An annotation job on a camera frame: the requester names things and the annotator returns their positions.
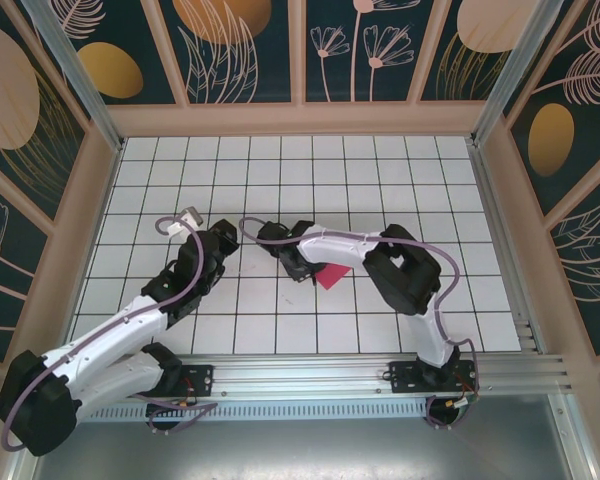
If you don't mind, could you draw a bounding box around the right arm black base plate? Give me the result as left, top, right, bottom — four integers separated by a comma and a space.
388, 360, 481, 396

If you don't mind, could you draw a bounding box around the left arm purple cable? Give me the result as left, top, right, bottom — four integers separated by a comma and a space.
3, 215, 219, 454

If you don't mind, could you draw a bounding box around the long aluminium mounting rail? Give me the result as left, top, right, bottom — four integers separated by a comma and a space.
27, 353, 576, 401

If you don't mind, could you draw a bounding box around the pink paper sheet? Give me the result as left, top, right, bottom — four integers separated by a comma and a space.
315, 264, 352, 291

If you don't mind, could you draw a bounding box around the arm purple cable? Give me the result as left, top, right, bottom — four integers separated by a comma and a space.
238, 216, 476, 432
3, 215, 219, 454

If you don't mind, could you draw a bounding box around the grey metal sheet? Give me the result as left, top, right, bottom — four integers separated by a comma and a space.
9, 417, 596, 480

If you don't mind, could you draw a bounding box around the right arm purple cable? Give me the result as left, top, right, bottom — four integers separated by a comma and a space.
238, 216, 476, 432

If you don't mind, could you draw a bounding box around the aluminium side rail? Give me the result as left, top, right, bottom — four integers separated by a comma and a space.
467, 139, 549, 354

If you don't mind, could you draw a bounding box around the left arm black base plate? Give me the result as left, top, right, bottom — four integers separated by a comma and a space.
177, 363, 216, 399

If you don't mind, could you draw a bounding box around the aluminium frame post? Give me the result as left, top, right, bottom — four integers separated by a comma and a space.
469, 0, 564, 146
19, 0, 126, 154

